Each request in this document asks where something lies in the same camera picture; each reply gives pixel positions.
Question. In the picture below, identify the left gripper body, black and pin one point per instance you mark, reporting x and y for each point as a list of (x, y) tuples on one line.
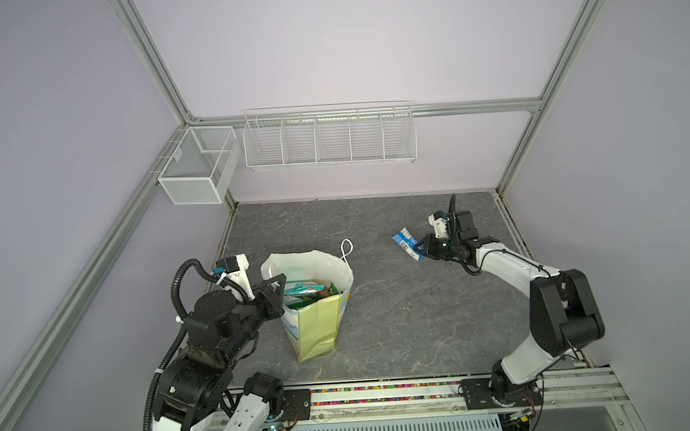
[(265, 305)]

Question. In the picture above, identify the right gripper body, black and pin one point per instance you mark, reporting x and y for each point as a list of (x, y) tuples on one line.
[(441, 248)]

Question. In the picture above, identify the teal Fox's mint bag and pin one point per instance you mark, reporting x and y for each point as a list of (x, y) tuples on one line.
[(303, 288)]

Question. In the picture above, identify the blue snack packet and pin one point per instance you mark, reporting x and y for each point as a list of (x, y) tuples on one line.
[(407, 242)]

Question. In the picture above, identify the paper bag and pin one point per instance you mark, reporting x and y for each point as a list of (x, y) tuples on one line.
[(313, 330)]

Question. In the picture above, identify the yellow green Fox's bag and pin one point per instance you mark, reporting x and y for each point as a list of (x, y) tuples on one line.
[(300, 302)]

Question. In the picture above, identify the green snack bag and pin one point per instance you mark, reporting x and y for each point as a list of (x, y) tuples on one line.
[(332, 290)]

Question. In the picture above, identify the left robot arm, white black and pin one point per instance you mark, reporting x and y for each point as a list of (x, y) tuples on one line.
[(220, 314)]

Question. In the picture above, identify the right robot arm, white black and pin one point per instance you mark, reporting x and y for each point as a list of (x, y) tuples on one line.
[(564, 315)]

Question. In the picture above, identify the white mesh basket, small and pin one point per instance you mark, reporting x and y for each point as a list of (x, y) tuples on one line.
[(201, 167)]

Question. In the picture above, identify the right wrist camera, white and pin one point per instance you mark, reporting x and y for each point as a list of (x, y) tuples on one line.
[(440, 224)]

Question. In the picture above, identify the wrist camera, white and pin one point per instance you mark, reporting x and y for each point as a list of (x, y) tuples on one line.
[(231, 274), (440, 224)]

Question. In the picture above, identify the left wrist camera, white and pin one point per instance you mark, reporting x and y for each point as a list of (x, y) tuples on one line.
[(231, 274)]

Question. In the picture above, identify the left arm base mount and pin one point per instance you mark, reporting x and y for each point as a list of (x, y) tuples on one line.
[(284, 406)]

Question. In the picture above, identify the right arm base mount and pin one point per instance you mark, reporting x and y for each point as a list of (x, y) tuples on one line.
[(490, 393)]

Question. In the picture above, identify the white wire basket, long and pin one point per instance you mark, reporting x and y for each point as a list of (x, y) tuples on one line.
[(350, 135)]

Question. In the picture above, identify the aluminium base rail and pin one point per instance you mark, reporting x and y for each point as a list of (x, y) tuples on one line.
[(435, 396)]

